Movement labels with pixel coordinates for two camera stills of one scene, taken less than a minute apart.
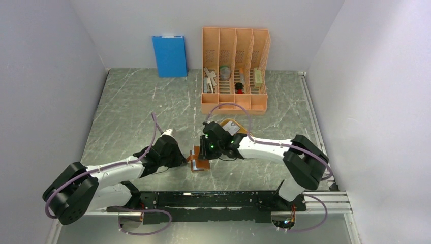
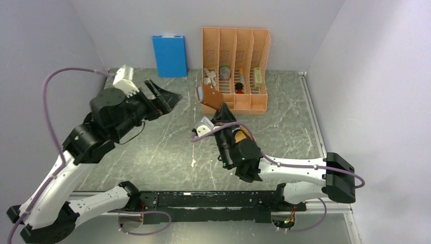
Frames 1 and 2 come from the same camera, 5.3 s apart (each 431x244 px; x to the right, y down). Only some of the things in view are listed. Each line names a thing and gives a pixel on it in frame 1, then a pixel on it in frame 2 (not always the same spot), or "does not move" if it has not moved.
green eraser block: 258,77 does not move
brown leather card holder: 196,164 to 206,94
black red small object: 239,86 does not move
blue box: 171,56 does not move
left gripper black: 179,158 to 164,101
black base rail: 212,207 does not move
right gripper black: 204,153 to 224,116
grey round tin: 224,72 does not move
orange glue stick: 242,76 does not move
